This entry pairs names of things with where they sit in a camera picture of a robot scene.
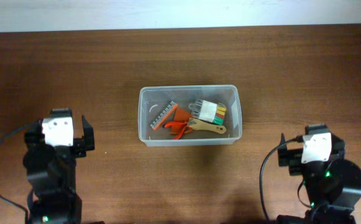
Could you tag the red handled pliers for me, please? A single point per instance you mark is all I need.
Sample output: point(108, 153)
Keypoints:
point(181, 128)

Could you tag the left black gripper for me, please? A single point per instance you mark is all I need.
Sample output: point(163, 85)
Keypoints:
point(80, 145)

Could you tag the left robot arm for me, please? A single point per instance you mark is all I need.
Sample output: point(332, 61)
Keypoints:
point(50, 162)

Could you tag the clear plastic container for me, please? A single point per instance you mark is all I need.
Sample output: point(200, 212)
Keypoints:
point(152, 100)

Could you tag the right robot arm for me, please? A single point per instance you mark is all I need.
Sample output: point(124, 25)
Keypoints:
point(332, 183)

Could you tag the orange bit holder strip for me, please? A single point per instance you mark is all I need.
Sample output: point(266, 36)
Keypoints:
point(163, 115)

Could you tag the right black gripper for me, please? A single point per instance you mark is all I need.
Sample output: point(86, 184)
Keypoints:
point(291, 156)

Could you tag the pack of coloured markers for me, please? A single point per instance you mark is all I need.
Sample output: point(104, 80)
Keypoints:
point(207, 111)

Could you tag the orange scraper wooden handle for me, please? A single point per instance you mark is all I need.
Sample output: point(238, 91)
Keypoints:
point(196, 124)

